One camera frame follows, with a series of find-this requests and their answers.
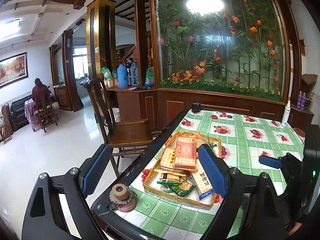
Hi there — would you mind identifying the blue-end long cracker pack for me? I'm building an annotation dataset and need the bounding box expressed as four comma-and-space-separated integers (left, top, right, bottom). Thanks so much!
190, 159, 214, 200

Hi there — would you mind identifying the orange-edged cracker pack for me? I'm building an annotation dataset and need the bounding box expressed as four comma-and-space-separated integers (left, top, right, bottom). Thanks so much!
174, 136, 197, 172

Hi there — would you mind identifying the dark green cracker packet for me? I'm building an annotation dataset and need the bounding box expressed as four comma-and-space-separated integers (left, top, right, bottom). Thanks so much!
167, 182, 196, 197

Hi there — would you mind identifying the yellow square biscuit pack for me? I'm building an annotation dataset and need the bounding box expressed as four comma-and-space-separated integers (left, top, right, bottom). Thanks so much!
159, 148, 175, 169

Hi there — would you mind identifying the green-edged soda cracker pack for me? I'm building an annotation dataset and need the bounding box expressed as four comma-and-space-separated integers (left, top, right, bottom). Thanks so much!
157, 173, 187, 185

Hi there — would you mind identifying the yellow rimmed white tray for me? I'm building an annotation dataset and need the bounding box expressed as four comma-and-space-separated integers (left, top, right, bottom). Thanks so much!
142, 131, 223, 210

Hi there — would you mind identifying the green fruit pattern tablecloth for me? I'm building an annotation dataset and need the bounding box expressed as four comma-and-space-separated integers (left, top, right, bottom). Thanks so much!
101, 110, 317, 239

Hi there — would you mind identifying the white spray bottle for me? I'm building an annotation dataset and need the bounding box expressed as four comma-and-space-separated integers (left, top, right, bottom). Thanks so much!
281, 100, 291, 127

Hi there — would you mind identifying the dark wooden chair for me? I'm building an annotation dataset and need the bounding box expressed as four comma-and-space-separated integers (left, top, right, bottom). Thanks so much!
82, 78, 152, 176

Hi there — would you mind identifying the black small cup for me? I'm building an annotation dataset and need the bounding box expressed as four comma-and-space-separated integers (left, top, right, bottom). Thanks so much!
191, 102, 202, 114

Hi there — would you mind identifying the purple bottles pair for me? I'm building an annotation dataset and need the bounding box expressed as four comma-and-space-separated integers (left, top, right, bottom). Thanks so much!
297, 91, 306, 110

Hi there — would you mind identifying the seated person in red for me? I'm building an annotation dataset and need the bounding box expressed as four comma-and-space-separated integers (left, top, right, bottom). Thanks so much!
32, 78, 50, 112

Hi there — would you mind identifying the blue thermos flask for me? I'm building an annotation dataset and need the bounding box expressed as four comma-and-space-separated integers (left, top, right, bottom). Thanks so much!
117, 64, 129, 89

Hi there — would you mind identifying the framed landscape painting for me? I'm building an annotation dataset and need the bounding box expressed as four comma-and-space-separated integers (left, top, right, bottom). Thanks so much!
0, 52, 28, 88

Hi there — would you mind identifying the glass flower display panel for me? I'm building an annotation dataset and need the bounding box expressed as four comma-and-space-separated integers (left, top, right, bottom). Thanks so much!
153, 0, 289, 101

